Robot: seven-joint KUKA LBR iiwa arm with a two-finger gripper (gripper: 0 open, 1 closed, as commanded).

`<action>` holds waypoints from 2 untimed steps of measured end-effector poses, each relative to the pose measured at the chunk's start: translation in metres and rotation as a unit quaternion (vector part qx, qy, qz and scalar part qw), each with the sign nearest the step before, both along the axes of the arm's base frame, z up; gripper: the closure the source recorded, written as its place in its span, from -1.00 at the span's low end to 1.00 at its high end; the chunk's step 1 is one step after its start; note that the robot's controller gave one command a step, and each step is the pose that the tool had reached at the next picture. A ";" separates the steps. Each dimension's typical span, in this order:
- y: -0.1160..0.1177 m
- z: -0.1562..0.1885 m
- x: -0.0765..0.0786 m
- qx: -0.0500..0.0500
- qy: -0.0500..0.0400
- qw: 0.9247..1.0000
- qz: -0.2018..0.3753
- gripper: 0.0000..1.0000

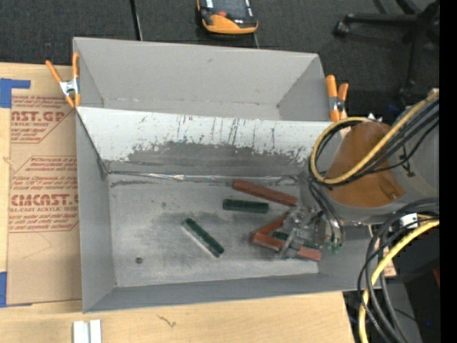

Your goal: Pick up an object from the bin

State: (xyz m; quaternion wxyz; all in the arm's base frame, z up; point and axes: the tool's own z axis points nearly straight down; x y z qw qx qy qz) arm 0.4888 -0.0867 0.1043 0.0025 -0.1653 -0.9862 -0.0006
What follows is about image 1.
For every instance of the dark green flat block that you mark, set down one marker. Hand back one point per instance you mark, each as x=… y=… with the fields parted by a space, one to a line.
x=280 y=235
x=203 y=237
x=245 y=206

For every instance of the grey metal bin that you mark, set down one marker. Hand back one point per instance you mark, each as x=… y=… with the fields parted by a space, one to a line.
x=171 y=234

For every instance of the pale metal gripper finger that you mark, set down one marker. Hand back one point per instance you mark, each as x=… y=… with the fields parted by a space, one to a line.
x=293 y=235
x=288 y=249

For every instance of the red-brown flat block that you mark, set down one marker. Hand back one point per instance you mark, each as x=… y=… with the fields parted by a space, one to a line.
x=264 y=192
x=266 y=241
x=270 y=226

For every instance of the brown cardboard board red print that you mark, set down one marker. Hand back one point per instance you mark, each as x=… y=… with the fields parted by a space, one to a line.
x=43 y=248

